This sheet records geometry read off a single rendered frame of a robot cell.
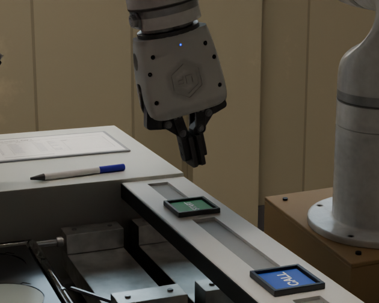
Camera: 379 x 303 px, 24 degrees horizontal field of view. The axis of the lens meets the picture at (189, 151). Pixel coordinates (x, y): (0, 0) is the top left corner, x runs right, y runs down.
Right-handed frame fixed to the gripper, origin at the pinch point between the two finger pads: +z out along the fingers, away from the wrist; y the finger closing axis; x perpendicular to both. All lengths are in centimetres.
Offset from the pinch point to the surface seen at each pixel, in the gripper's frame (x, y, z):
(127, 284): -1.8, -12.4, 13.6
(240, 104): 227, 101, 64
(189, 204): 0.9, -1.6, 7.3
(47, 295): -6.3, -22.6, 9.4
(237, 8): 227, 107, 24
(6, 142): 42.3, -16.9, 3.5
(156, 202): 4.5, -4.9, 7.0
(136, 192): 9.9, -5.7, 6.8
